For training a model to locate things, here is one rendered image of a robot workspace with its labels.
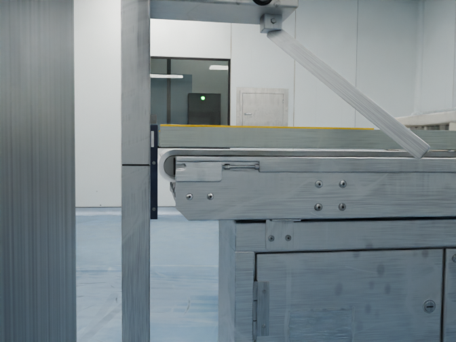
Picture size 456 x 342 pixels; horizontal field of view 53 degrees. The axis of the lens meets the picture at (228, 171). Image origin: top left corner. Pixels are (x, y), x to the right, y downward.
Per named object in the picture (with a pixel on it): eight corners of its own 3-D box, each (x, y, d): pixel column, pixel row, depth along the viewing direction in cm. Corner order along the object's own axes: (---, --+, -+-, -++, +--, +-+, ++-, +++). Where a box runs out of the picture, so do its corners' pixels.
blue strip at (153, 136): (150, 219, 96) (150, 124, 95) (150, 218, 97) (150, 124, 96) (157, 219, 97) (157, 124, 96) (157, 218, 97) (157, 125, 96)
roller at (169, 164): (163, 177, 69) (163, 155, 69) (161, 168, 96) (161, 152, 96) (185, 177, 70) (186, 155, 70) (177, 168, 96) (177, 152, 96)
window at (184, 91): (121, 147, 578) (121, 55, 572) (121, 147, 579) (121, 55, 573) (229, 148, 596) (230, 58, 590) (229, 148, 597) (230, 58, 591)
